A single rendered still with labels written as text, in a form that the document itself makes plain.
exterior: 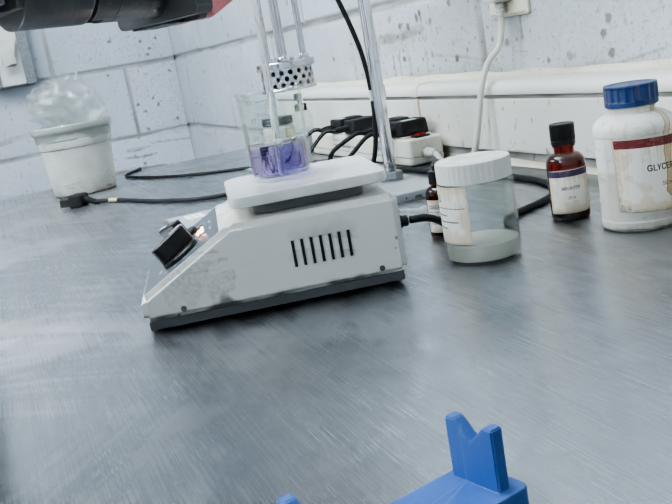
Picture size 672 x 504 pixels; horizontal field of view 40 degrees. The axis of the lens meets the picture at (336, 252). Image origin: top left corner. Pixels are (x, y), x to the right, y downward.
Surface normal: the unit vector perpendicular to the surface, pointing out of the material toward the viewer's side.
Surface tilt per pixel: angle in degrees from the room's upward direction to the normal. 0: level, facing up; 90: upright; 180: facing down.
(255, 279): 90
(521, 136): 90
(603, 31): 90
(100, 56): 90
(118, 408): 0
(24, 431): 0
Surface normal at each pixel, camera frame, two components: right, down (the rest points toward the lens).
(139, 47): 0.36, 0.14
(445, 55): -0.91, 0.24
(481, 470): -0.80, 0.26
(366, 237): 0.15, 0.20
